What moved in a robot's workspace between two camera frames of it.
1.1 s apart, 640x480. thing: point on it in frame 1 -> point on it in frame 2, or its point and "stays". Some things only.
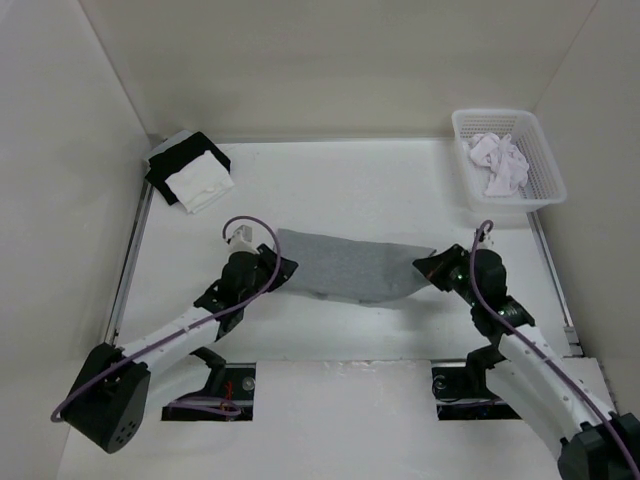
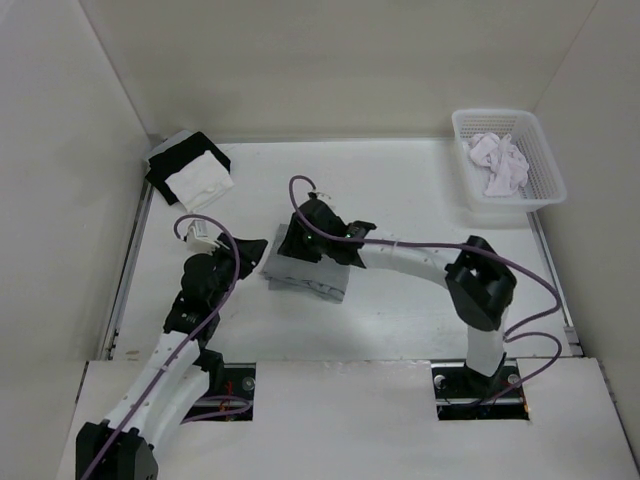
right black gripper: (434, 267) -> (293, 245)
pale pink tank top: (504, 158) stays
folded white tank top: (201, 183) stays
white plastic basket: (508, 161) stays
